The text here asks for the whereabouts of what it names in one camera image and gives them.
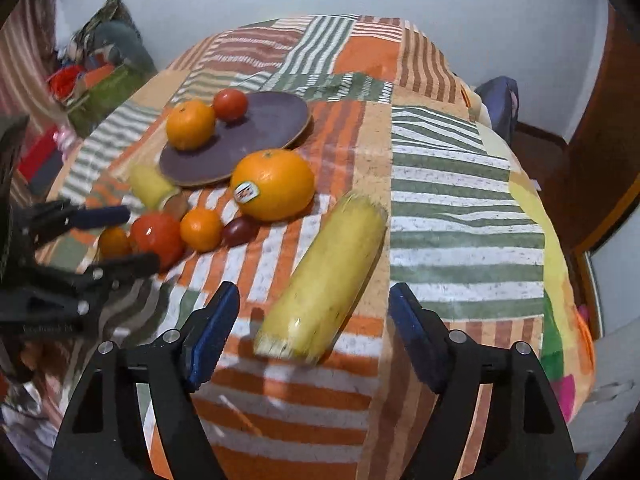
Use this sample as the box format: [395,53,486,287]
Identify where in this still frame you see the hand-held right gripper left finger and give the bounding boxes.
[47,281,241,480]

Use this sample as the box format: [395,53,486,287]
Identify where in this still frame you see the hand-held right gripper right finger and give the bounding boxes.
[387,282,583,480]

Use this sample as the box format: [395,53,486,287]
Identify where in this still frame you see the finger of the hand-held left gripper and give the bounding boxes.
[0,252,162,337]
[21,199,132,256]

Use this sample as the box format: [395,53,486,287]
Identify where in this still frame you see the small orange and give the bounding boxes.
[180,208,224,254]
[98,226,134,260]

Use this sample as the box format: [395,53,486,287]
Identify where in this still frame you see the large yellow corn cob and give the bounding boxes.
[253,192,389,364]

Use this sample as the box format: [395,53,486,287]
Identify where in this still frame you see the dark purple round plate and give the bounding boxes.
[159,91,312,189]

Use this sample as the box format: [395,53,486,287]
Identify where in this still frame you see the large red tomato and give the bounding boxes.
[131,212,186,270]

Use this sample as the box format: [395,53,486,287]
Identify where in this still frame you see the red cloth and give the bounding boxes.
[19,134,68,197]

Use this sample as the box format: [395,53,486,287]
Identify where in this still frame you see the short yellow corn piece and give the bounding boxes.
[127,164,181,211]

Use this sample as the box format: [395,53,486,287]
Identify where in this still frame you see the brown kiwi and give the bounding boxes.
[164,195,191,222]

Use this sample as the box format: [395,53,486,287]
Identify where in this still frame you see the dark red plum tomato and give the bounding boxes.
[221,216,260,248]

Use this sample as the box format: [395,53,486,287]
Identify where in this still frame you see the red plastic bag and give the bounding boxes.
[47,65,85,103]

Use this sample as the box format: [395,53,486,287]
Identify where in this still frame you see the green cloth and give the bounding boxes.
[66,66,152,137]

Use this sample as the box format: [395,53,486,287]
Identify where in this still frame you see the mandarin orange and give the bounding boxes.
[166,100,217,151]

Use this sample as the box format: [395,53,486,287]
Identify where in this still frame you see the striped curtain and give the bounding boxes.
[0,0,67,128]

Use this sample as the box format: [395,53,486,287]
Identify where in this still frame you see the striped patchwork tablecloth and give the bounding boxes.
[10,14,599,480]

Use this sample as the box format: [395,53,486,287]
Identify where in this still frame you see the large orange with sticker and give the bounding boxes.
[230,149,316,223]

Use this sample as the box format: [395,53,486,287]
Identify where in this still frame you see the small red tomato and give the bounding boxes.
[213,88,249,122]

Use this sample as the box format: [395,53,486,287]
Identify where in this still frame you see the pile of clothes and bags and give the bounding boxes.
[70,0,157,77]

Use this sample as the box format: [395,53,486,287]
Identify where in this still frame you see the wooden door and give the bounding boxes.
[542,5,640,263]

